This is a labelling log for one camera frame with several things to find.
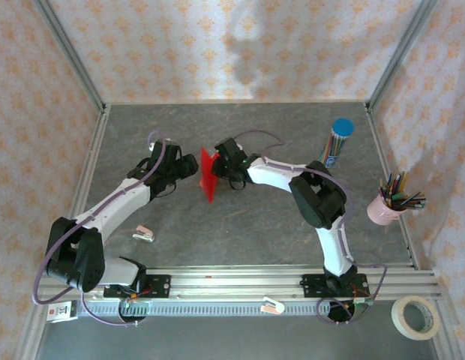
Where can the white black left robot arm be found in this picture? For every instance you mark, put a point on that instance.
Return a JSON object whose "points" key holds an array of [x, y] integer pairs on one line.
{"points": [[116, 210]]}

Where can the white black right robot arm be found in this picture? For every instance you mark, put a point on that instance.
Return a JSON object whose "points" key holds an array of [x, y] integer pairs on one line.
{"points": [[333, 247]]}

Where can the pink silver stapler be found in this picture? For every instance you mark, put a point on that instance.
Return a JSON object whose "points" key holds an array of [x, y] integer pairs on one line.
{"points": [[144, 234]]}

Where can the clear pencil tube blue lid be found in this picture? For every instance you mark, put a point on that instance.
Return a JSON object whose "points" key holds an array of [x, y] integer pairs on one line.
{"points": [[343, 126]]}

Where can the pink white clip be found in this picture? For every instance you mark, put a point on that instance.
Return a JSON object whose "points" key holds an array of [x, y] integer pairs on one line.
{"points": [[272, 306]]}

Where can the pink cup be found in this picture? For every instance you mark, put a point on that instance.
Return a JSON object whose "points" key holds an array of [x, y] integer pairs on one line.
{"points": [[384, 213]]}

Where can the white printed card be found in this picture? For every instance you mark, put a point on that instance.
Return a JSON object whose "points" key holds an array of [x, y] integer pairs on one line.
{"points": [[62, 311]]}

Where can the masking tape roll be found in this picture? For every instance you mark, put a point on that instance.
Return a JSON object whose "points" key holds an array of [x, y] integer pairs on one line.
{"points": [[399, 318]]}

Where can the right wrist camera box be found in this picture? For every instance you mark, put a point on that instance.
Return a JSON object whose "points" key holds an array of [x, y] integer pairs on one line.
{"points": [[230, 150]]}

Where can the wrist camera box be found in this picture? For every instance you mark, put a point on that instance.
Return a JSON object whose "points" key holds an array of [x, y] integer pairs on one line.
{"points": [[230, 150], [163, 152]]}

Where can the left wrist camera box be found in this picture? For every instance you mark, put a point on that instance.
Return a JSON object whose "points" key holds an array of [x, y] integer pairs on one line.
{"points": [[163, 152]]}

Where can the aluminium side rail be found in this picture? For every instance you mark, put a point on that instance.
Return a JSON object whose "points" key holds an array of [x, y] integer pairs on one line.
{"points": [[380, 150], [93, 142]]}

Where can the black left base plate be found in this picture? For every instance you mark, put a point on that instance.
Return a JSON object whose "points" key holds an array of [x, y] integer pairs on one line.
{"points": [[161, 287]]}

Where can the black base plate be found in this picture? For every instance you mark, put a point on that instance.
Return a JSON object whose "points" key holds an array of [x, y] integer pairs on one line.
{"points": [[311, 287], [161, 287]]}

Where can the long aluminium mounting rail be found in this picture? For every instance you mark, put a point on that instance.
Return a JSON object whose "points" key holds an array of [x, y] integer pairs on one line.
{"points": [[236, 283]]}

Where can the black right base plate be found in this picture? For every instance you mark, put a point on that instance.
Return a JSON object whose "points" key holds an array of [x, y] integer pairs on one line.
{"points": [[311, 287]]}

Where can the aluminium corner post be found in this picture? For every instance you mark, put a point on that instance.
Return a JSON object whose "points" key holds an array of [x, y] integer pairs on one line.
{"points": [[398, 56], [73, 56]]}

